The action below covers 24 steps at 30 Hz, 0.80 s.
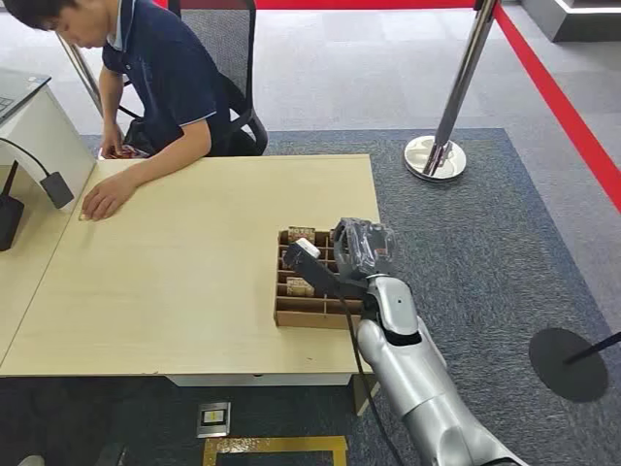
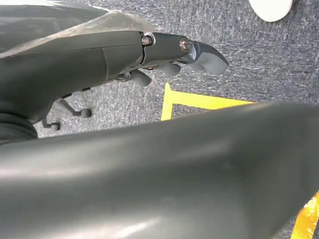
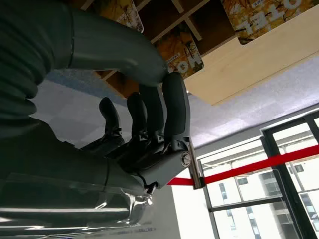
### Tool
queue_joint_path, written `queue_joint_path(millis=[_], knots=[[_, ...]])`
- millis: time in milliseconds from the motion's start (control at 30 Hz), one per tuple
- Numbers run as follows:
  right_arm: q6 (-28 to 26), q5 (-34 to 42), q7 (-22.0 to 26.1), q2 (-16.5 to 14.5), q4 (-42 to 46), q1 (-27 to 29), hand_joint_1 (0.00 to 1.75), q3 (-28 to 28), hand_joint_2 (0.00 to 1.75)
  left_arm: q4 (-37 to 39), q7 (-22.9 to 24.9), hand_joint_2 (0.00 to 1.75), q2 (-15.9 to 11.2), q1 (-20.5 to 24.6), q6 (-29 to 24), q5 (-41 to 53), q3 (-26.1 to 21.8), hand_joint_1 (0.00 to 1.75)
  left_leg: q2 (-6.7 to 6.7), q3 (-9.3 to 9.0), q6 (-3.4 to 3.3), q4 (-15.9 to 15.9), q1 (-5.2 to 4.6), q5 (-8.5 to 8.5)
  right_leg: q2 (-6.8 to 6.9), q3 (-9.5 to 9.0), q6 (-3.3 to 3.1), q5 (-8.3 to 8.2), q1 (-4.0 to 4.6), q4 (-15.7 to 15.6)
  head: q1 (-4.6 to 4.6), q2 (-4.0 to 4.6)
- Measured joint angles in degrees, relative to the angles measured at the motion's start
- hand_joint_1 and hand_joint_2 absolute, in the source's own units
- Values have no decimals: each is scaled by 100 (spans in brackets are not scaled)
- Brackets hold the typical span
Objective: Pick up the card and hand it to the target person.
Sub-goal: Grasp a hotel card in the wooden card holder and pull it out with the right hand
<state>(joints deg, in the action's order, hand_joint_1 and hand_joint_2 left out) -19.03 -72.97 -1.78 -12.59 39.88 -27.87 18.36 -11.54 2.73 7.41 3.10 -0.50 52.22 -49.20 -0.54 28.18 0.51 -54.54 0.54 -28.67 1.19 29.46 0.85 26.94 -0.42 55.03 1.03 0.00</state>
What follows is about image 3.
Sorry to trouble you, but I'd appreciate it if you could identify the brown wooden card tray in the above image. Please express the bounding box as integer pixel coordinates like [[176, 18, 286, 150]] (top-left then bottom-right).
[[63, 0, 237, 100]]

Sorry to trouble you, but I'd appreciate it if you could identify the clear plastic hand cover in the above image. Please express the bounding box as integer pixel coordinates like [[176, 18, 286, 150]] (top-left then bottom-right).
[[0, 171, 153, 239]]

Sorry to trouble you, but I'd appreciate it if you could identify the long red barrier belt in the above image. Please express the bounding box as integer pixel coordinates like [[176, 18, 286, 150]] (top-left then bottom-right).
[[203, 144, 319, 186]]

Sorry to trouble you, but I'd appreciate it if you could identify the chrome stanchion post with base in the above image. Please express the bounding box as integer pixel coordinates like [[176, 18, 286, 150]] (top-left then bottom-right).
[[187, 141, 206, 191]]

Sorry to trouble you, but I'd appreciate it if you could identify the black window frame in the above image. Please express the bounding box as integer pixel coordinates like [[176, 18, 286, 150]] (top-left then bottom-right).
[[198, 110, 319, 239]]

